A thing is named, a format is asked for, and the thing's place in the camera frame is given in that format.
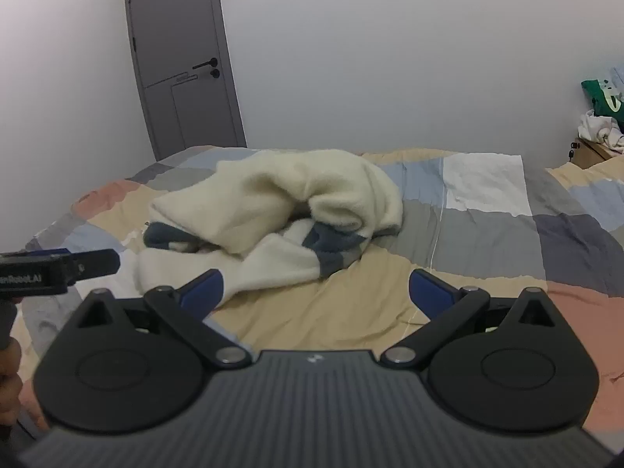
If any green bag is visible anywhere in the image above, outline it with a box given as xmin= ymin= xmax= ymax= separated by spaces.
xmin=581 ymin=71 xmax=624 ymax=120

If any cream sweater with navy stripes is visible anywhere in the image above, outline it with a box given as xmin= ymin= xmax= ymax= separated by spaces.
xmin=134 ymin=149 xmax=404 ymax=310

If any black door handle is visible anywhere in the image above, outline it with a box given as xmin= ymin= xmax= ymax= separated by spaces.
xmin=192 ymin=57 xmax=221 ymax=80

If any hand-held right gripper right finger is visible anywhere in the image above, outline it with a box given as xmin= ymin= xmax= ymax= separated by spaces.
xmin=380 ymin=269 xmax=560 ymax=366

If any grey door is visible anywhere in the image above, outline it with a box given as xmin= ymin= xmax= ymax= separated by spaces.
xmin=123 ymin=0 xmax=247 ymax=161

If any patchwork bed blanket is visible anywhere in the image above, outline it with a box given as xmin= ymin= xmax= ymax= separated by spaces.
xmin=14 ymin=145 xmax=624 ymax=442

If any person's left hand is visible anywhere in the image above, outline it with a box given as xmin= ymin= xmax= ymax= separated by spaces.
xmin=0 ymin=339 xmax=23 ymax=426

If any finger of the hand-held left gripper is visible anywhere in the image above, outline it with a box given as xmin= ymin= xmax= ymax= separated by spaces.
xmin=71 ymin=248 xmax=121 ymax=281

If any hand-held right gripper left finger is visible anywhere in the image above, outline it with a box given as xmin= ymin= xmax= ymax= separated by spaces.
xmin=73 ymin=269 xmax=253 ymax=367

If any white clothes pile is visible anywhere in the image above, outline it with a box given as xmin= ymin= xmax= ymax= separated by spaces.
xmin=578 ymin=110 xmax=624 ymax=149

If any wooden nightstand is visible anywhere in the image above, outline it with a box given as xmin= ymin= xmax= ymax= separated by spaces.
xmin=569 ymin=137 xmax=620 ymax=170

